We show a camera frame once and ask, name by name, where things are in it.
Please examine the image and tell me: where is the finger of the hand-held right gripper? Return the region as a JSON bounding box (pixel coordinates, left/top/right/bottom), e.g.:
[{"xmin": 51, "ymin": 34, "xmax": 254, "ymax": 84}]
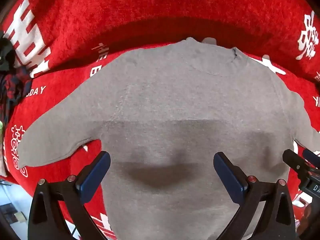
[
  {"xmin": 282, "ymin": 149, "xmax": 313, "ymax": 178},
  {"xmin": 302, "ymin": 149, "xmax": 320, "ymax": 168}
]

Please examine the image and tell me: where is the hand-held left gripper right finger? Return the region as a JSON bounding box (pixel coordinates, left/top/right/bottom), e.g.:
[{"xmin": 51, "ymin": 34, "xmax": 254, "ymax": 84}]
[{"xmin": 213, "ymin": 151, "xmax": 297, "ymax": 240}]

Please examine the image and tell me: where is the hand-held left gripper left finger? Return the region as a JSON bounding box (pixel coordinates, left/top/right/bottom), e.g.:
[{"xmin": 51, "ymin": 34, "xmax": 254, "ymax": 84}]
[{"xmin": 27, "ymin": 151, "xmax": 112, "ymax": 240}]

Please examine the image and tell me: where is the grey knit sweater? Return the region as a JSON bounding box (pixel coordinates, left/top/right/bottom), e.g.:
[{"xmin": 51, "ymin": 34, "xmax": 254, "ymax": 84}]
[{"xmin": 17, "ymin": 37, "xmax": 320, "ymax": 240}]

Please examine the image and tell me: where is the cartoon printed cushion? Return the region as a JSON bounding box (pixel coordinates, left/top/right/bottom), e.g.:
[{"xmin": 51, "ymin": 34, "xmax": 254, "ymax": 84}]
[{"xmin": 0, "ymin": 121, "xmax": 8, "ymax": 178}]

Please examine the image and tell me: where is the red navy plaid cloth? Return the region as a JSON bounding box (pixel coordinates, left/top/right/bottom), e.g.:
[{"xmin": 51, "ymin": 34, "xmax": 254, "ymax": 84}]
[{"xmin": 0, "ymin": 66, "xmax": 33, "ymax": 125}]

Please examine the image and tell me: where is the black cloth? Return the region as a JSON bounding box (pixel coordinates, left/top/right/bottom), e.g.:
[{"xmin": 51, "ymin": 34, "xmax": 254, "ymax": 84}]
[{"xmin": 0, "ymin": 31, "xmax": 15, "ymax": 72}]

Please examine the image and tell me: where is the red printed blanket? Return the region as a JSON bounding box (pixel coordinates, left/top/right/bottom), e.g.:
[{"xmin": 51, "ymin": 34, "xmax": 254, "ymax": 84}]
[{"xmin": 0, "ymin": 0, "xmax": 320, "ymax": 240}]

